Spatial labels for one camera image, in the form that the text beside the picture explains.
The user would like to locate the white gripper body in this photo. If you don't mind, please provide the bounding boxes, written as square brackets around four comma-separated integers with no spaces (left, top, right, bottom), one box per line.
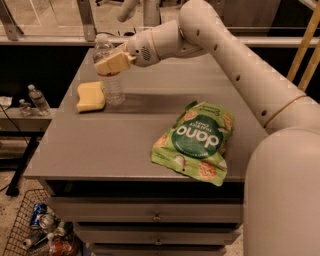
[127,30,160,67]

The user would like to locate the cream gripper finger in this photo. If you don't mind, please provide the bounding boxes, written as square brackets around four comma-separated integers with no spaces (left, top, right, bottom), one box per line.
[95,51,136,75]

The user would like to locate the clear plastic water bottle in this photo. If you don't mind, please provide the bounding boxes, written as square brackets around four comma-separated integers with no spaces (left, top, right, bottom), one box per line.
[93,33,125,106]

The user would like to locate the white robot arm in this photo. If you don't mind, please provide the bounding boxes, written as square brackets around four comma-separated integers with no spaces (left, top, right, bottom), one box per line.
[96,0,320,256]

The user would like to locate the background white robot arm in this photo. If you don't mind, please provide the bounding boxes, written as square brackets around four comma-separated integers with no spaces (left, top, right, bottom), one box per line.
[117,0,161,28]

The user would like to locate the yellow sponge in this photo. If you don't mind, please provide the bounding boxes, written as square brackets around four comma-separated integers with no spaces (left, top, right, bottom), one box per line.
[76,82,106,113]

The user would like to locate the small water bottle on shelf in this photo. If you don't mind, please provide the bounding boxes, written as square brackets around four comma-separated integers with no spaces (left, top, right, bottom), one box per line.
[28,84,50,116]

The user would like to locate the short clear bottle on shelf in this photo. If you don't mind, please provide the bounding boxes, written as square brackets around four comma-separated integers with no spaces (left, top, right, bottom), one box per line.
[19,99,32,116]

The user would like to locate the green rice chips bag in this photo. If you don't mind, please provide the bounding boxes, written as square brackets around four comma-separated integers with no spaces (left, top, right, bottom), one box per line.
[151,101,234,187]

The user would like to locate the blue soda can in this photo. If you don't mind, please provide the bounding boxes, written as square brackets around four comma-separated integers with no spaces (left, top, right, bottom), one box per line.
[30,203,47,229]

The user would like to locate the silver can in basket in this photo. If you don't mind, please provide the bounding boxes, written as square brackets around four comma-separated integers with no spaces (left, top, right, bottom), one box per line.
[39,214,56,230]

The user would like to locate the wire basket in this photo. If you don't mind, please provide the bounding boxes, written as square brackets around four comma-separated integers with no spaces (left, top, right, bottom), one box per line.
[2,189,49,256]

